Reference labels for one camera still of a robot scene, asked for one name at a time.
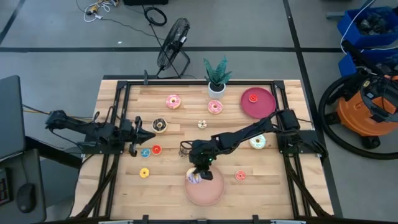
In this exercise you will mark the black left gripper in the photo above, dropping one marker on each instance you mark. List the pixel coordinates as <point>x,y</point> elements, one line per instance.
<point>130,133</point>

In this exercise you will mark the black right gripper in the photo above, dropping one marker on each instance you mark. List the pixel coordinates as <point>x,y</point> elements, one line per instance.
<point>202,155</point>

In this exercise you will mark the large chocolate frosted donut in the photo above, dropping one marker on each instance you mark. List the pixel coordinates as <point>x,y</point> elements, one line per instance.
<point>155,127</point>

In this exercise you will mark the large purple frosted donut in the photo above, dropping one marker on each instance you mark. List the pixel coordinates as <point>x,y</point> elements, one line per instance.
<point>192,179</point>

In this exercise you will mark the small red mini donut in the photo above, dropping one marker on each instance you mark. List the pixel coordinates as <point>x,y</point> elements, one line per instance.
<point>250,100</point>
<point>153,151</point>

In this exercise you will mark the peach pink round plate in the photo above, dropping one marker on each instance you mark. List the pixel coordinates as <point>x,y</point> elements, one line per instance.
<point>205,193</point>

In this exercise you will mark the small blue mini donut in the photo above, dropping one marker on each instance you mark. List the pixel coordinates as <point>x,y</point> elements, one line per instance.
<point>143,154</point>

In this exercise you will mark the small pink mini donut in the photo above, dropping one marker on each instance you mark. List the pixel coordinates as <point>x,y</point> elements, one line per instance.
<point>237,177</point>

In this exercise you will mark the small brown mini donut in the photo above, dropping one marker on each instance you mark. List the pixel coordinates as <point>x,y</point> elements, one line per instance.
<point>183,155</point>

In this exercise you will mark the small yellow mini donut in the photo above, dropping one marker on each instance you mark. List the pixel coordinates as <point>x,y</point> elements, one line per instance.
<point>141,174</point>

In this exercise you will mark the large pink sprinkled donut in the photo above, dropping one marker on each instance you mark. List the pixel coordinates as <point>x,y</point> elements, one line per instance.
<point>169,104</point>
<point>211,109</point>

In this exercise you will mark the small cream mini donut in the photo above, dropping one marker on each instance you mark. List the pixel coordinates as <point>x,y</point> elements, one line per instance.
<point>199,124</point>

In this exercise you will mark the large white blue-drizzled donut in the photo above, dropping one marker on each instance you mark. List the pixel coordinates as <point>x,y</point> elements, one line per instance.
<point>261,145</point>

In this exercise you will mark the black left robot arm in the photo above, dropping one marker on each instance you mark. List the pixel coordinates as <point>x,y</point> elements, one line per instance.
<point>93,132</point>

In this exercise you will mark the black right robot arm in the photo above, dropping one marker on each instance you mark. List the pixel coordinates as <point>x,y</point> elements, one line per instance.
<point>242,133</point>

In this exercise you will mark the green plant in white pot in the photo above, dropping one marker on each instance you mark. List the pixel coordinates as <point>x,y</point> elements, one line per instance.
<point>216,91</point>

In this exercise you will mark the dark red round plate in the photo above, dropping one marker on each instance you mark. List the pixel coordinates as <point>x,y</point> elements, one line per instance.
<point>261,109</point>

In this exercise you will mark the black desk leg bar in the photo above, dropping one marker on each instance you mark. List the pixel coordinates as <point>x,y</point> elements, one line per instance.
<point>53,152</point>

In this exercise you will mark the black floor fan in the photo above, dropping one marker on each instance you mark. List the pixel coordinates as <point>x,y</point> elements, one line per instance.
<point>174,40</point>

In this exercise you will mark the grey side desk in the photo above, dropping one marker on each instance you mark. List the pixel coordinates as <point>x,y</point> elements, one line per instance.
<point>31,168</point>

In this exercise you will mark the orange shop vacuum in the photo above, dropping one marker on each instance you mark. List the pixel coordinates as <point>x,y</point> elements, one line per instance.
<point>354,115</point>
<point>322,118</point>

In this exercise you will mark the black box on floor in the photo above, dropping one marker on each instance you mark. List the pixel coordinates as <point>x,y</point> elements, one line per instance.
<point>146,2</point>

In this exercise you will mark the black computer mouse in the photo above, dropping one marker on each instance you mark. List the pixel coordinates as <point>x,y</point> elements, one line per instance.
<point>26,199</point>

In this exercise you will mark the black keyboard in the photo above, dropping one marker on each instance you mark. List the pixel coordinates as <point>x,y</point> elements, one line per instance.
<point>4,189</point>

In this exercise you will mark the blue plastic bin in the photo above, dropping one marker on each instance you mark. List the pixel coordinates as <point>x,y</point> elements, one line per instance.
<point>345,67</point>
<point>348,34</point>

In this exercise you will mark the black vacuum wand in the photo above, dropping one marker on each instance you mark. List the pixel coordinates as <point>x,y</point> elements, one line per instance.
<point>357,56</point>

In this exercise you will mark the black aluminium table frame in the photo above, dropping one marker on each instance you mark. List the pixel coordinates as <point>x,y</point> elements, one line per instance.
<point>199,82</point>

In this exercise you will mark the silver metal bracket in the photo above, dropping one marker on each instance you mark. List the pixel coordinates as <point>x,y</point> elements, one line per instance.
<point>115,222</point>
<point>287,222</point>

